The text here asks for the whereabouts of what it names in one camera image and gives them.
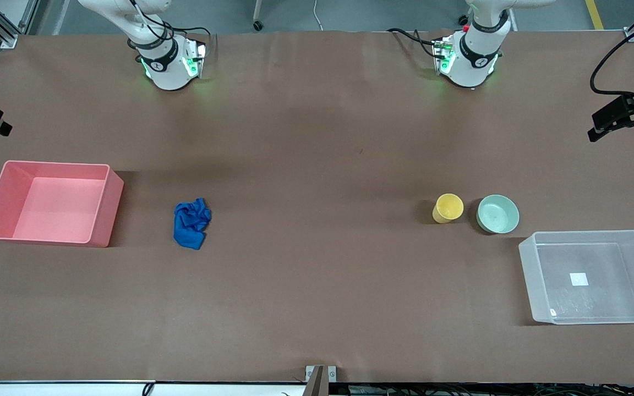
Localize yellow plastic cup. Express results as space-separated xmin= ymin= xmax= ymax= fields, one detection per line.
xmin=432 ymin=193 xmax=465 ymax=225

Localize clear plastic storage box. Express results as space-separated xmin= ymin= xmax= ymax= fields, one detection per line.
xmin=518 ymin=229 xmax=634 ymax=326

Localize blue cloth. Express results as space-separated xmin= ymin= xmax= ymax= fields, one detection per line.
xmin=173 ymin=197 xmax=212 ymax=251

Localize light green bowl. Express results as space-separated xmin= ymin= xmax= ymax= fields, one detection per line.
xmin=476 ymin=194 xmax=521 ymax=235

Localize metal bracket with dark post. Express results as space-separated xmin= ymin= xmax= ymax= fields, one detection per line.
xmin=305 ymin=365 xmax=337 ymax=396

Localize pink plastic bin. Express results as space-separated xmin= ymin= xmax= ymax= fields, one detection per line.
xmin=0 ymin=160 xmax=125 ymax=249

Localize black left arm base cables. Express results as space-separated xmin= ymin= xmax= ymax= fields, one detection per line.
xmin=386 ymin=27 xmax=445 ymax=60

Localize brown paper table cover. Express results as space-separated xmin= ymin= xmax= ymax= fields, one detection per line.
xmin=0 ymin=30 xmax=634 ymax=384

